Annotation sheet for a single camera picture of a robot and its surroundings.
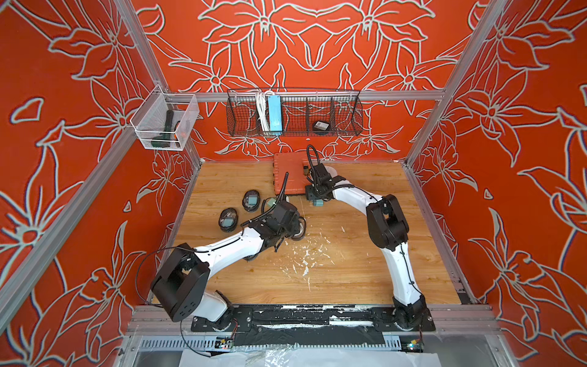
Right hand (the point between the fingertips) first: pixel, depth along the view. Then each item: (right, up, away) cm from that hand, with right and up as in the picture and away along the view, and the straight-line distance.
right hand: (307, 191), depth 103 cm
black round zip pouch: (-34, -12, -8) cm, 37 cm away
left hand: (-5, -10, -16) cm, 20 cm away
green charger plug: (+5, -5, -2) cm, 8 cm away
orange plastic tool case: (-6, +14, +11) cm, 19 cm away
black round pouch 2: (-3, -14, -14) cm, 20 cm away
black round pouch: (-26, -4, -2) cm, 26 cm away
